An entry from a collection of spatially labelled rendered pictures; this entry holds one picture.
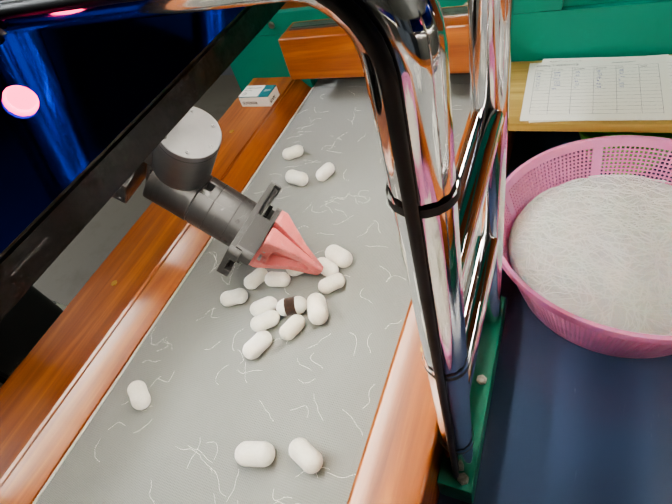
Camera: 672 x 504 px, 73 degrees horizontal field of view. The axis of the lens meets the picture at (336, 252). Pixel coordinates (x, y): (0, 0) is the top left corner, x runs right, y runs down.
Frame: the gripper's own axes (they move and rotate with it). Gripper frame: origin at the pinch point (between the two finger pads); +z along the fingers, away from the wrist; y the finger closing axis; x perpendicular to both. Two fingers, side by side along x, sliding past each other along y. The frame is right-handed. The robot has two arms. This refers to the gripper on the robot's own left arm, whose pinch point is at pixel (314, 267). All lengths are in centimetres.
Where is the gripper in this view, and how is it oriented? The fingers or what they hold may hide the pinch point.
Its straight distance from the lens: 51.2
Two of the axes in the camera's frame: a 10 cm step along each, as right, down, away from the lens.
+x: -4.1, 3.9, 8.2
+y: 3.6, -7.6, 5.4
